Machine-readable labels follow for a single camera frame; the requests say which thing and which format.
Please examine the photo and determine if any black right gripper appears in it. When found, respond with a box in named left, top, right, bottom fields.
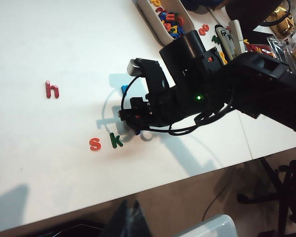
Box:
left=118, top=91, right=180, bottom=135

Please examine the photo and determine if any green letter k magnet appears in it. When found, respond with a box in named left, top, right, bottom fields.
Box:
left=109, top=132, right=124, bottom=149

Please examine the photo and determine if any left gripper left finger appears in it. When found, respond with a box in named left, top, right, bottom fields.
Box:
left=105, top=199, right=128, bottom=237

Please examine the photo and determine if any red letter h magnet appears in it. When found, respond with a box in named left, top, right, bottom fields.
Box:
left=44, top=80, right=60, bottom=99

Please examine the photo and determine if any red snack package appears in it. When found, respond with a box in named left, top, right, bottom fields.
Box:
left=244, top=39, right=274, bottom=56

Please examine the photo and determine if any black office chair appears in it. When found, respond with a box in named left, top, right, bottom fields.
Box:
left=238, top=153, right=296, bottom=237

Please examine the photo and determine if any white oval pulp tray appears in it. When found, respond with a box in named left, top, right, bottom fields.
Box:
left=136, top=0, right=195, bottom=46

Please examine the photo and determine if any clear plastic snack pack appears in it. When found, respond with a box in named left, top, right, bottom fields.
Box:
left=266, top=32, right=296, bottom=75

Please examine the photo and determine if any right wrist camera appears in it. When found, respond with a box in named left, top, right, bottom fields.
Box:
left=127, top=58, right=169, bottom=96

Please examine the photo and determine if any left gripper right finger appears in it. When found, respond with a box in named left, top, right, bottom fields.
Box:
left=131, top=200, right=152, bottom=237

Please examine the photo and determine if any gold foil snack bag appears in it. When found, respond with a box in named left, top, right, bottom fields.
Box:
left=265, top=0, right=296, bottom=38

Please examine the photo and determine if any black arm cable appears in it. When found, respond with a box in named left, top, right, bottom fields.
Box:
left=120, top=76, right=234, bottom=136

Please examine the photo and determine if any clear plastic bin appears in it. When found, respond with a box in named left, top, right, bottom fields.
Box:
left=177, top=214, right=240, bottom=237

